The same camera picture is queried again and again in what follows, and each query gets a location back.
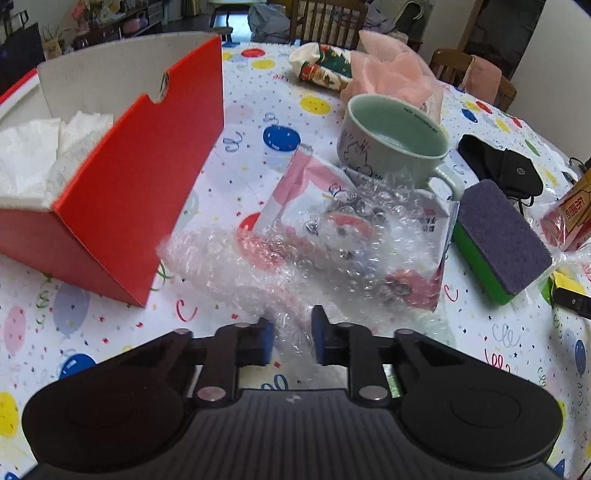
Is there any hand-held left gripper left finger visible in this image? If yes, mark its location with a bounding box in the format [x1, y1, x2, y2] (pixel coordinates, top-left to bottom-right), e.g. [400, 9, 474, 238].
[126, 316, 276, 409]

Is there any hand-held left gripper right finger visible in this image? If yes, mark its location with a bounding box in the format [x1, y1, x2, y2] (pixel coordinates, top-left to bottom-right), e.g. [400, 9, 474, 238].
[311, 305, 468, 409]

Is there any clear bubble wrap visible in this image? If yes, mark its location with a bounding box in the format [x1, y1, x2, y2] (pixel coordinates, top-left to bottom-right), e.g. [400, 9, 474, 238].
[157, 180, 458, 367]

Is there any pink plastic packet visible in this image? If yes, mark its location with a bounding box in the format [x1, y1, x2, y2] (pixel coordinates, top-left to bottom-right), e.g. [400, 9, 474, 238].
[256, 143, 459, 313]

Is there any red cardboard box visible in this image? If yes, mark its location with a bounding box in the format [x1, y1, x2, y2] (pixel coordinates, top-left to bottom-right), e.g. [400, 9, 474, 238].
[0, 31, 225, 308]

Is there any christmas print drawstring bag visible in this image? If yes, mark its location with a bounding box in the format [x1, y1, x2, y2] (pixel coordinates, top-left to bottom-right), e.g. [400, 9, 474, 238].
[288, 41, 366, 94]

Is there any pale green ceramic mug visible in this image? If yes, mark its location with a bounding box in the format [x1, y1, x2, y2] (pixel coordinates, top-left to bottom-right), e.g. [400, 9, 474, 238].
[335, 93, 465, 202]

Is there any green and purple sponge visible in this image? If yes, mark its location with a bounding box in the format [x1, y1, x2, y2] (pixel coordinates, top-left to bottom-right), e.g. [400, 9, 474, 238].
[451, 179, 554, 306]

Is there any balloon print tablecloth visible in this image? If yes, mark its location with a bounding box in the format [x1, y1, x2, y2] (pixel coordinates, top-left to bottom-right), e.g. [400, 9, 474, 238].
[0, 41, 591, 480]

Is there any black fabric pouch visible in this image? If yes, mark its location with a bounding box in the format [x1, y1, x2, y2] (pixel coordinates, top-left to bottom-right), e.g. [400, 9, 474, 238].
[457, 134, 544, 209]

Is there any small black device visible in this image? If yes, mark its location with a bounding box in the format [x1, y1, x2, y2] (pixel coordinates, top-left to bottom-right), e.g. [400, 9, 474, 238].
[551, 286, 591, 320]

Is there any red and yellow carton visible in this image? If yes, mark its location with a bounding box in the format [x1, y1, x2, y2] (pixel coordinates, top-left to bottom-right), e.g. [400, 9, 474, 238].
[540, 165, 591, 253]

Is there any white tissue paper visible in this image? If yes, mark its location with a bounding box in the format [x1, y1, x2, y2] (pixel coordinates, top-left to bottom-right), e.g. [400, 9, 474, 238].
[0, 111, 115, 210]

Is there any pink towel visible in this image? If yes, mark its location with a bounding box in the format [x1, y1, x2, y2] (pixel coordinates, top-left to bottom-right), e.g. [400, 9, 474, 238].
[465, 55, 502, 106]

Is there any wooden chair with black seat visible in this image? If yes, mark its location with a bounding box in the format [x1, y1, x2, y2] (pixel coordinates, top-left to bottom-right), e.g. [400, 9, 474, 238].
[288, 0, 369, 49]

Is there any pink kettle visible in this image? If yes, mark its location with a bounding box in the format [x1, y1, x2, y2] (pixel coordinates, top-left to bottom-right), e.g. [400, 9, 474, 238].
[122, 11, 149, 36]

